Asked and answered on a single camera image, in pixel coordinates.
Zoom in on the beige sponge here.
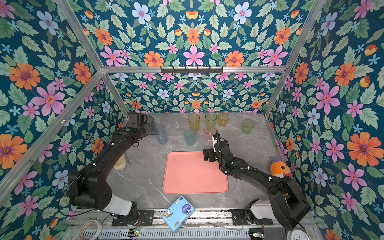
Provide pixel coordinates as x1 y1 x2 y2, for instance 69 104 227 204
114 155 128 171

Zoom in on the olive green plastic cup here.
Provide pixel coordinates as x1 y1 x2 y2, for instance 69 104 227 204
205 113 218 128

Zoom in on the white clock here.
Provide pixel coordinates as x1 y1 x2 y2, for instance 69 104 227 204
287 230 310 240

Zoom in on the blue cartoon box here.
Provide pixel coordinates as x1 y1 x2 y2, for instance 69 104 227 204
161 196 195 234

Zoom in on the black hook rail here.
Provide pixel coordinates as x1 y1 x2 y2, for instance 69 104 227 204
160 67 224 74

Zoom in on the dark grey plastic cup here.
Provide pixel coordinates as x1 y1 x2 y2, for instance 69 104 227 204
147 115 156 131

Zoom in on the teal plastic cup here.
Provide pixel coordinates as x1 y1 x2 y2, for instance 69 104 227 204
184 129 196 146

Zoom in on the pink plastic cup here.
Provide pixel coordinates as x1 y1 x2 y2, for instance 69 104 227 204
204 126 216 141

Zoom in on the clear plastic cup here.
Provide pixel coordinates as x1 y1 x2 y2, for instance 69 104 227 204
174 121 184 133

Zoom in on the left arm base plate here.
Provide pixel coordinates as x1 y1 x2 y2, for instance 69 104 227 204
112 210 155 227

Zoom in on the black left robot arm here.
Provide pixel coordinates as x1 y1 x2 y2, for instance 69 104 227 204
68 113 153 226

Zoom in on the pink rectangular tray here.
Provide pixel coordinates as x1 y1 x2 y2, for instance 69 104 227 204
163 152 229 195

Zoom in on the clear tape roll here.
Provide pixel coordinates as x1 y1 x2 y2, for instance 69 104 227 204
78 220 103 240

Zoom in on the light green plastic cup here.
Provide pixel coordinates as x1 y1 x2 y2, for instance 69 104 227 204
242 119 255 135

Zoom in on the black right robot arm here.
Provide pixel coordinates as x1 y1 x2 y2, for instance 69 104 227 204
203 131 311 230

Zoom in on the orange plush toy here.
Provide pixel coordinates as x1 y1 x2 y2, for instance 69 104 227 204
270 161 292 178

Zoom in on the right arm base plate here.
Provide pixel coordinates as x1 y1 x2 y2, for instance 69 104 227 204
230 209 273 226

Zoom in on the amber plastic cup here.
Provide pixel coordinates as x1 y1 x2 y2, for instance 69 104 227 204
218 113 230 128

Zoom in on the yellow plastic cup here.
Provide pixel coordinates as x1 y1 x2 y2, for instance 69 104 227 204
188 113 200 132

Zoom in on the blue translucent plastic cup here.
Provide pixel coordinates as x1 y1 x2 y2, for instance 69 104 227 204
153 125 168 145

